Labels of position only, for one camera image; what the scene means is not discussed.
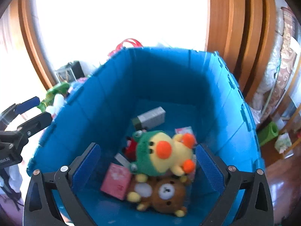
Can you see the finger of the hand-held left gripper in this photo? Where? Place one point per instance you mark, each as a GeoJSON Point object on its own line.
{"type": "Point", "coordinates": [37, 122]}
{"type": "Point", "coordinates": [28, 104]}

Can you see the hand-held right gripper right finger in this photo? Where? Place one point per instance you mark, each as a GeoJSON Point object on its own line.
{"type": "Point", "coordinates": [209, 169]}

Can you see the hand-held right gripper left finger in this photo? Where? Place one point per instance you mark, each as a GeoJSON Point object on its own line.
{"type": "Point", "coordinates": [85, 167]}

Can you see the pink tissue pack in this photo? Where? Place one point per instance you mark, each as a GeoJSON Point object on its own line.
{"type": "Point", "coordinates": [116, 181]}

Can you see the pink pig plush red dress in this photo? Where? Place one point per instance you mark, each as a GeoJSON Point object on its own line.
{"type": "Point", "coordinates": [130, 149]}

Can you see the brown bear plush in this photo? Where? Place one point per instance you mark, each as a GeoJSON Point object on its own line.
{"type": "Point", "coordinates": [164, 193]}

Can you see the yellow chick plush frog hood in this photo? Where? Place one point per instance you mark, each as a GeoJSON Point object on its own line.
{"type": "Point", "coordinates": [160, 155]}

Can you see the white grey printed box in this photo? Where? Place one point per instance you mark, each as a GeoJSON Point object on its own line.
{"type": "Point", "coordinates": [150, 117]}

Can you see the blue plastic crate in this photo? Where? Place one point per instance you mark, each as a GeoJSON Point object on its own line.
{"type": "Point", "coordinates": [164, 87]}

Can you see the dark green crocodile plush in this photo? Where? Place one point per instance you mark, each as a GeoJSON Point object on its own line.
{"type": "Point", "coordinates": [56, 91]}

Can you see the green rolled mat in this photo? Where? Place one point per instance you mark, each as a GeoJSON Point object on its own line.
{"type": "Point", "coordinates": [268, 133]}

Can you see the pale green tissue box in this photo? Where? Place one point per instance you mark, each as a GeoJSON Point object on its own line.
{"type": "Point", "coordinates": [283, 142]}

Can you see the red toy suitcase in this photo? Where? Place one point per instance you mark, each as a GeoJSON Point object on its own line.
{"type": "Point", "coordinates": [128, 42]}

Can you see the patterned floral quilt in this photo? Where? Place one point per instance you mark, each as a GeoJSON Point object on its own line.
{"type": "Point", "coordinates": [279, 58]}

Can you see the wooden arch wall frame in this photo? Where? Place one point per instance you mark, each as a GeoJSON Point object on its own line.
{"type": "Point", "coordinates": [35, 40]}
{"type": "Point", "coordinates": [235, 28]}

